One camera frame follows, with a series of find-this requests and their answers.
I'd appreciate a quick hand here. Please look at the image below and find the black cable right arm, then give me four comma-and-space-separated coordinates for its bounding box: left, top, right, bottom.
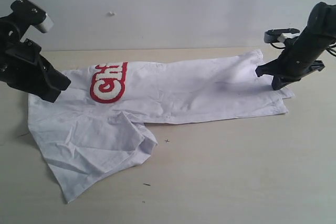
270, 0, 336, 58

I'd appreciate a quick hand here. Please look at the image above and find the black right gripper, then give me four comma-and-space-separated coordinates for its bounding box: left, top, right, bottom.
255, 37, 326, 90

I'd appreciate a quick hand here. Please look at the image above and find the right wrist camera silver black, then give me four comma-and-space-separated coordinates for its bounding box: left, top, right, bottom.
264, 28, 300, 44

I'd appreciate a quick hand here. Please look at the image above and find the white t-shirt red lettering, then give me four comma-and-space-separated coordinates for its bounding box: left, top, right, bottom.
28, 49, 293, 203

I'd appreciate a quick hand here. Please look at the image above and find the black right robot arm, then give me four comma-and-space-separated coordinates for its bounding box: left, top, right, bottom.
256, 2, 335, 90

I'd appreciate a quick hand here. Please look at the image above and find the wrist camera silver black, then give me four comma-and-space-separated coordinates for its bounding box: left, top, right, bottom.
264, 28, 300, 44
10, 0, 54, 34

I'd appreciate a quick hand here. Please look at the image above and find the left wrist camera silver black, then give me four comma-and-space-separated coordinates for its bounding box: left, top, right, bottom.
10, 0, 54, 34

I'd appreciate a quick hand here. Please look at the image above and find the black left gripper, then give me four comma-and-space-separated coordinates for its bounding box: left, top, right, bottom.
1, 15, 71, 103

